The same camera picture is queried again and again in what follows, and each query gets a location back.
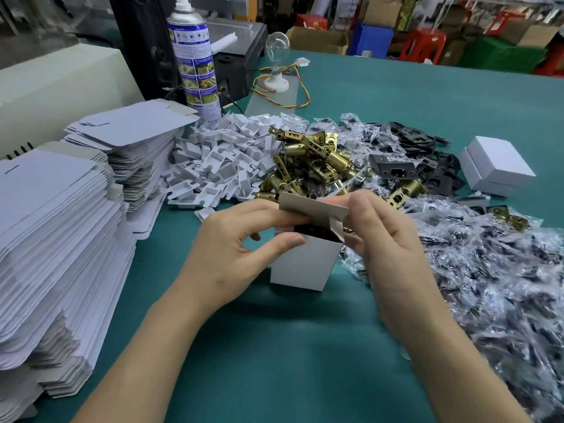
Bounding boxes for pile of black strike plates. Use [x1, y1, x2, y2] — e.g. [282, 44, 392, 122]
[367, 121, 466, 198]

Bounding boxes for red and yellow twisted wires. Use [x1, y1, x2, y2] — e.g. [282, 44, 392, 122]
[250, 63, 311, 110]

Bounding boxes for low stack of flat box blanks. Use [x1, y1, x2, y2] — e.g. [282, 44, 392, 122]
[63, 98, 201, 241]

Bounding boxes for white lamp socket base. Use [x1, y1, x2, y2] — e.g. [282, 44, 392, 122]
[257, 75, 291, 94]

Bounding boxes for person's right forearm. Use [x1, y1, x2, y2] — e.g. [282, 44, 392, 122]
[380, 279, 535, 423]

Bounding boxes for small white cardboard box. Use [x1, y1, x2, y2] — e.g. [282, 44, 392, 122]
[270, 191, 351, 292]

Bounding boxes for green plastic crate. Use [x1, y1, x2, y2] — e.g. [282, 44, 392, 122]
[459, 36, 548, 75]

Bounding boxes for single brass door latch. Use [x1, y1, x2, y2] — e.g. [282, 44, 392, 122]
[387, 179, 429, 209]

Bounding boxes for pile of white cardboard inserts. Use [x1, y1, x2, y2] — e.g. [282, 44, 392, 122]
[160, 112, 310, 221]

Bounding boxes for black upright panel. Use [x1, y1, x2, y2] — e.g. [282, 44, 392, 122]
[108, 0, 178, 103]

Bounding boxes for pile of brass door latches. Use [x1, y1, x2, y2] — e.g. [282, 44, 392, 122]
[254, 125, 367, 204]

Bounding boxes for person's right hand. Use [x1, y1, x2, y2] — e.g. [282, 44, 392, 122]
[316, 189, 443, 345]

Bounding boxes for closed white cardboard box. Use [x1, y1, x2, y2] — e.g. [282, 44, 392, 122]
[466, 136, 537, 188]
[458, 147, 519, 199]

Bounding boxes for pile of clear screw packets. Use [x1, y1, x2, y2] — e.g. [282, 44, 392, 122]
[308, 112, 564, 423]

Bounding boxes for clear light bulb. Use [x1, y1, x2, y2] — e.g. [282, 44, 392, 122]
[265, 31, 291, 78]

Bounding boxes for red box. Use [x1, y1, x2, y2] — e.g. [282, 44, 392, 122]
[294, 13, 330, 31]

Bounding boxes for silver and blue spray can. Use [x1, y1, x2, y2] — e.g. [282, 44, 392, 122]
[166, 0, 223, 125]

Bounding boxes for white folded paper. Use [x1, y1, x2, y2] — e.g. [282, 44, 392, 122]
[210, 32, 238, 54]

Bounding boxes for person's left hand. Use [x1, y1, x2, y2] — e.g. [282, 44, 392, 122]
[175, 198, 310, 323]

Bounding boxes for tall stack of flat box blanks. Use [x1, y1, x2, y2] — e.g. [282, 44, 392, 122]
[0, 149, 138, 423]

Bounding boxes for person's left forearm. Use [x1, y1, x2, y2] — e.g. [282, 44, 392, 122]
[73, 284, 219, 423]

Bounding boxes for black metal machine box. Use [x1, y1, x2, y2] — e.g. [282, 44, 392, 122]
[206, 18, 269, 107]

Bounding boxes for black power cable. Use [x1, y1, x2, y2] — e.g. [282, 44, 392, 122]
[218, 89, 246, 116]

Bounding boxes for brown cardboard carton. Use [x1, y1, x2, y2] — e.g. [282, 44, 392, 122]
[363, 0, 402, 28]
[501, 19, 561, 49]
[286, 26, 350, 56]

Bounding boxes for beige machine housing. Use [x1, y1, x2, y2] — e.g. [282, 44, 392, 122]
[0, 42, 147, 160]

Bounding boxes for red plastic stool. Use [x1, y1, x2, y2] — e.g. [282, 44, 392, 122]
[484, 10, 526, 36]
[398, 27, 447, 65]

